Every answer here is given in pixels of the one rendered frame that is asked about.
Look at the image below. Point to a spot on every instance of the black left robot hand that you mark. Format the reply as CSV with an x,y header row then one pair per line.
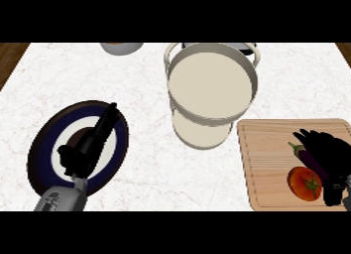
x,y
87,145

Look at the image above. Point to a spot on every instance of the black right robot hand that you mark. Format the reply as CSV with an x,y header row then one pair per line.
x,y
336,155

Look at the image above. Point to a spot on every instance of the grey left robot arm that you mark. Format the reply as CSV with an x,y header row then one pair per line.
x,y
60,198

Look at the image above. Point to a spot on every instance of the purple eggplant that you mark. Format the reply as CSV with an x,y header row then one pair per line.
x,y
309,158

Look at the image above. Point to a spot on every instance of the wooden cutting board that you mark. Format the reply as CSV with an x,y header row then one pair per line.
x,y
270,158

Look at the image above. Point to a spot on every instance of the cream tiered basket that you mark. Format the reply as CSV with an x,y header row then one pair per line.
x,y
209,89

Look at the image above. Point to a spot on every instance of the blue and white plate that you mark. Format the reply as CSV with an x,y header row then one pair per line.
x,y
51,155

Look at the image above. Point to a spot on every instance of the red tomato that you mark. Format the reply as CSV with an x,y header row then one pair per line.
x,y
304,183

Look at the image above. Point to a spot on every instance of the grey bowl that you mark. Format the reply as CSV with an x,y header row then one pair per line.
x,y
120,48

